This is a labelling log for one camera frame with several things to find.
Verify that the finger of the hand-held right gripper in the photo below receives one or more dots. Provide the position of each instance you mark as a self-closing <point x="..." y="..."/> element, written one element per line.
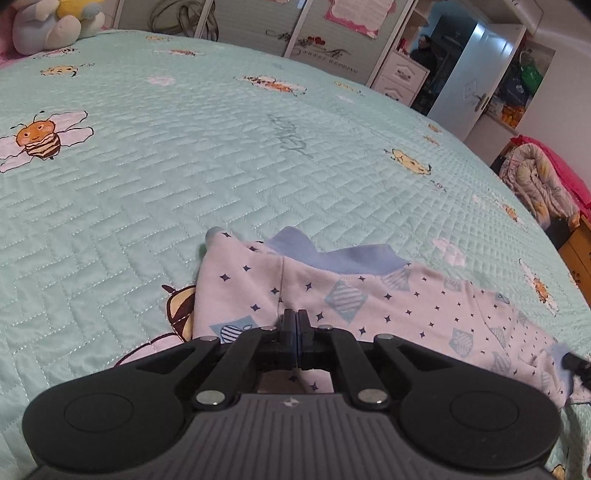
<point x="579" y="367"/>

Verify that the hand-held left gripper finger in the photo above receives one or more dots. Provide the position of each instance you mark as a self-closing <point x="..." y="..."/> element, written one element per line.
<point x="291" y="341"/>
<point x="301" y="341"/>

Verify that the white diamond-print shirt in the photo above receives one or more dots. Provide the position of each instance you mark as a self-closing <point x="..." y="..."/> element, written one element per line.
<point x="392" y="314"/>

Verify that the wooden desk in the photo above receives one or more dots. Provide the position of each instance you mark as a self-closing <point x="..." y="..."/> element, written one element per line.
<point x="579" y="258"/>

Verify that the folded floral quilt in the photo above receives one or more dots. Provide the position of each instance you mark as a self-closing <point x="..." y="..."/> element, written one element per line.
<point x="535" y="184"/>

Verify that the bright pink blanket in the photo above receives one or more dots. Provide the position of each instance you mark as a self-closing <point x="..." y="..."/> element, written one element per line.
<point x="568" y="170"/>

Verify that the bee-print quilted bedspread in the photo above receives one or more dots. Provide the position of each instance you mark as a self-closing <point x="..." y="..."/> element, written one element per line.
<point x="184" y="161"/>

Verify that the white drawer cabinet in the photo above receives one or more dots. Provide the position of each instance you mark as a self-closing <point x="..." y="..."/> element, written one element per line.
<point x="399" y="78"/>

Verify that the green bag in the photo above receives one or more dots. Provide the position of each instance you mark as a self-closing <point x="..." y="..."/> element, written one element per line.
<point x="531" y="74"/>

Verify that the white door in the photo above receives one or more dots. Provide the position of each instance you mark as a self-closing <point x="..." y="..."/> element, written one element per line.
<point x="471" y="83"/>

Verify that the grey sliding-door wardrobe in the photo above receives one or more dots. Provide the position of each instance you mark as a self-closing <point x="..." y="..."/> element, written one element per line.
<point x="258" y="23"/>

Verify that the pink-framed poster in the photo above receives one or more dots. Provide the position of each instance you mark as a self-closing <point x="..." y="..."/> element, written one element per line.
<point x="360" y="16"/>

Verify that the white cat plush toy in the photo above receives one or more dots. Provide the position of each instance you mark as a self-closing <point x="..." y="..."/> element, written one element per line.
<point x="46" y="27"/>

